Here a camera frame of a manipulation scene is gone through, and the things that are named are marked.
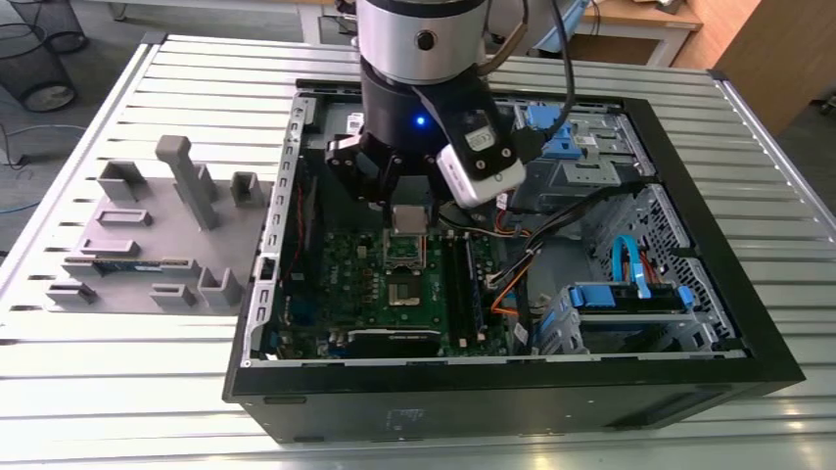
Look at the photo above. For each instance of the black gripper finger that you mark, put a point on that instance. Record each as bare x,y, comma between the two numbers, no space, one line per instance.
424,166
356,166

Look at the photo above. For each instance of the CPU with silver top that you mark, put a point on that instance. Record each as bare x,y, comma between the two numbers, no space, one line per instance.
410,220

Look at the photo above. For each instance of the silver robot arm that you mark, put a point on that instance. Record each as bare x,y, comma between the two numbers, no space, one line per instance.
392,49

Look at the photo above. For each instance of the CPU socket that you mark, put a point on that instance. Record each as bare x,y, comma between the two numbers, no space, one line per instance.
404,294

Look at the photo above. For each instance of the grey power supply unit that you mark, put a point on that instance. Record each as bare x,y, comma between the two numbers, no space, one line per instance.
340,215

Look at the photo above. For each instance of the blue disk carrier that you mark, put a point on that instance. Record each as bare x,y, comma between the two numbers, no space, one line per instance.
546,115

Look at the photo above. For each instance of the grey metal drive cage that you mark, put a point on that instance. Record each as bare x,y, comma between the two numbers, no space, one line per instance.
588,176

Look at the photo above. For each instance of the green motherboard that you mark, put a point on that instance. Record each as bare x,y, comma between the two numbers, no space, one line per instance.
340,294

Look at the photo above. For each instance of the black RAM slot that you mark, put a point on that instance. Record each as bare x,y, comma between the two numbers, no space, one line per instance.
454,294
467,294
460,294

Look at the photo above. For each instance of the grey parts rack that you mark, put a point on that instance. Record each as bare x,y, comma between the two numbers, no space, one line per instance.
156,240

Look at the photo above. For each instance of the black graphics card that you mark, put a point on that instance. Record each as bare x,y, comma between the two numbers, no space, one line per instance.
392,345

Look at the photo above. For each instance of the hard disk in blue carrier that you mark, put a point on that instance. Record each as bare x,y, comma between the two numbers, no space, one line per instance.
591,297

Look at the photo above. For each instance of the wooden desk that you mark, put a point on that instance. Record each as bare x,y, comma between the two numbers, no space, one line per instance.
627,49

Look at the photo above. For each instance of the RAM stick blue label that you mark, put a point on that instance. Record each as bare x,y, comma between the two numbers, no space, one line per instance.
127,267

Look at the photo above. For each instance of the grey metal disk bay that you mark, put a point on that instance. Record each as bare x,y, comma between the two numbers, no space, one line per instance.
562,338

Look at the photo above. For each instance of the black PC case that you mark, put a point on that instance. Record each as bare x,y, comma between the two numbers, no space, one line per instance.
496,391

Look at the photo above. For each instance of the black mesh waste basket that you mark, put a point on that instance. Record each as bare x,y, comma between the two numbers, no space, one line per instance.
39,73
66,29

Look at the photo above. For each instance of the wooden cabinet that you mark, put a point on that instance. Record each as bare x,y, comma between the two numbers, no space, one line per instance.
771,59

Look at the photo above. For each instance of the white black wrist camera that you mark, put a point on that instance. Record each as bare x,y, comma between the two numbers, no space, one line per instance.
483,186

